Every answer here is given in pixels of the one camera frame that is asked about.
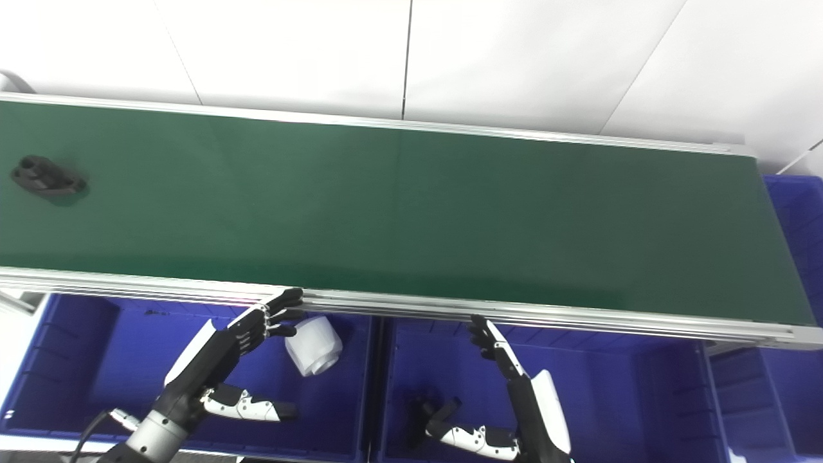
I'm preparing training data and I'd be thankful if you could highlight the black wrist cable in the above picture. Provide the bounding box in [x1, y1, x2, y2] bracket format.
[68, 410, 140, 463]

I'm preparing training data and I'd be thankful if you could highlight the aluminium conveyor support leg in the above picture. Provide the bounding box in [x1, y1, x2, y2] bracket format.
[0, 289, 41, 316]

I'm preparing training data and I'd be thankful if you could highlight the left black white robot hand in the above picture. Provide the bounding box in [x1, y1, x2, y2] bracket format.
[154, 287, 304, 431]

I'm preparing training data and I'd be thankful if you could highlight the green conveyor belt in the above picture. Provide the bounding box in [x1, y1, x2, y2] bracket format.
[0, 92, 823, 351]
[0, 100, 817, 326]

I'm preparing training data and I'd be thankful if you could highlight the black flange part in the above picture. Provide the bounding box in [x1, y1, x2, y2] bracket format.
[11, 155, 87, 200]

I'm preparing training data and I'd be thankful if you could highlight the white cylindrical plastic part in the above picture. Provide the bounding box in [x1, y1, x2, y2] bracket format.
[285, 315, 343, 377]

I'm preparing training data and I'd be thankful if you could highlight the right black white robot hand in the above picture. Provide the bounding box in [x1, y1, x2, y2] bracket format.
[421, 314, 574, 463]

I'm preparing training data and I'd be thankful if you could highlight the grey conveyor end cover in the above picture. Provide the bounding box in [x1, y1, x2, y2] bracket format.
[0, 69, 34, 95]

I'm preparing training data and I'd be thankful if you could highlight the blue plastic bin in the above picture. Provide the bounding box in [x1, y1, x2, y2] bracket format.
[763, 175, 823, 322]
[707, 344, 823, 463]
[373, 315, 730, 463]
[0, 293, 377, 463]

